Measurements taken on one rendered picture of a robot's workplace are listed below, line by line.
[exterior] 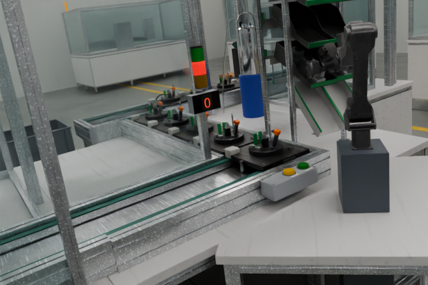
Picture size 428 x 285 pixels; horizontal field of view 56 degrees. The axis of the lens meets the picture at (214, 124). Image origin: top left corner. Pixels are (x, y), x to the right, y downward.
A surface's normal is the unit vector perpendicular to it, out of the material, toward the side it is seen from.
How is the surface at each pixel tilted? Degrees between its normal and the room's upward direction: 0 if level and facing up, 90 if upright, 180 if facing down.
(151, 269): 0
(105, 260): 90
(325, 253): 0
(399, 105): 90
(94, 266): 90
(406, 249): 0
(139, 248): 90
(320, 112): 45
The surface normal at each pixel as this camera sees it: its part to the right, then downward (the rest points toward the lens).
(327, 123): 0.20, -0.54
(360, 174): -0.18, 0.29
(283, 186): 0.56, 0.15
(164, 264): -0.12, -0.95
